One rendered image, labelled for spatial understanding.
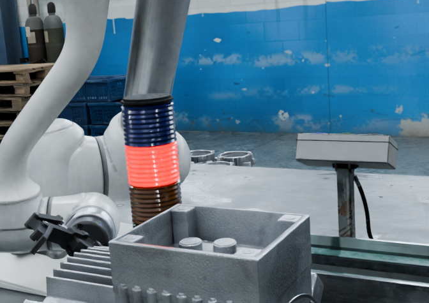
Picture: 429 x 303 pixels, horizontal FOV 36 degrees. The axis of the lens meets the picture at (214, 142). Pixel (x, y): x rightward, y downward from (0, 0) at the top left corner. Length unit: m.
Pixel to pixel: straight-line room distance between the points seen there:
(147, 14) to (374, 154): 0.48
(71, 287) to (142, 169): 0.22
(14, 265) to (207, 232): 0.93
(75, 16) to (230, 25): 6.21
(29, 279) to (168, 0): 0.61
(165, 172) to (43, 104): 0.49
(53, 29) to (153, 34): 6.83
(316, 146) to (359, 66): 5.61
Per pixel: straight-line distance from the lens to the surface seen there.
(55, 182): 1.44
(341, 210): 1.23
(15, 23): 9.11
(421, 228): 1.56
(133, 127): 0.72
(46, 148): 1.43
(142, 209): 0.74
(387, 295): 0.94
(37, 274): 1.39
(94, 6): 1.13
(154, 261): 0.47
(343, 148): 1.19
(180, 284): 0.47
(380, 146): 1.17
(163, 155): 0.73
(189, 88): 7.64
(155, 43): 1.27
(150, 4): 1.23
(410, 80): 6.69
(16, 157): 1.22
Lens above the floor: 1.30
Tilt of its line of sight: 11 degrees down
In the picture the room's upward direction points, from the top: 4 degrees counter-clockwise
